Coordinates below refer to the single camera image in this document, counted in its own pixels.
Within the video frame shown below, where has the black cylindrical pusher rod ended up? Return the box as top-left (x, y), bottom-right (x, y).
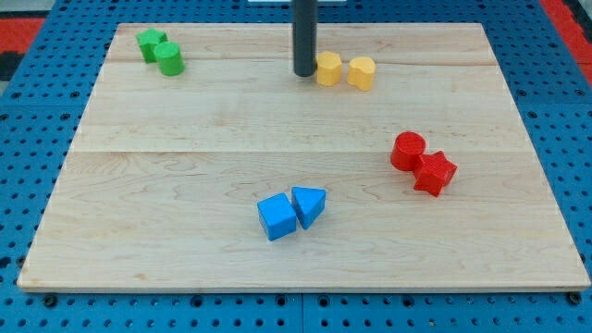
top-left (291, 0), bottom-right (318, 78)

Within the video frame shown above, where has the yellow heart block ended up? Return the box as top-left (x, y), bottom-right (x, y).
top-left (347, 56), bottom-right (376, 92)

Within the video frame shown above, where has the yellow hexagon block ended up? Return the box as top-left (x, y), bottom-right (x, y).
top-left (316, 51), bottom-right (342, 87)

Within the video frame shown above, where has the green cylinder block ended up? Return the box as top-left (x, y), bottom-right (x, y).
top-left (154, 42), bottom-right (185, 76)

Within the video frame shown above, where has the green star block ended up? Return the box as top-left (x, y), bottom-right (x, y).
top-left (135, 28), bottom-right (168, 63)

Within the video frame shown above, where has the red cylinder block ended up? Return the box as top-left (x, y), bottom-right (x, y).
top-left (390, 131), bottom-right (426, 171)

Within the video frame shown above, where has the wooden board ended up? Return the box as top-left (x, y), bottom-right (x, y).
top-left (18, 23), bottom-right (590, 293)

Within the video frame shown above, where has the blue triangle block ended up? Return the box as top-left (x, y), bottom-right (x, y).
top-left (291, 187), bottom-right (327, 229)

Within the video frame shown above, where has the blue cube block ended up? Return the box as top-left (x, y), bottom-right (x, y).
top-left (257, 193), bottom-right (297, 241)

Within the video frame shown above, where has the red star block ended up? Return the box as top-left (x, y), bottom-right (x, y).
top-left (413, 151), bottom-right (458, 197)

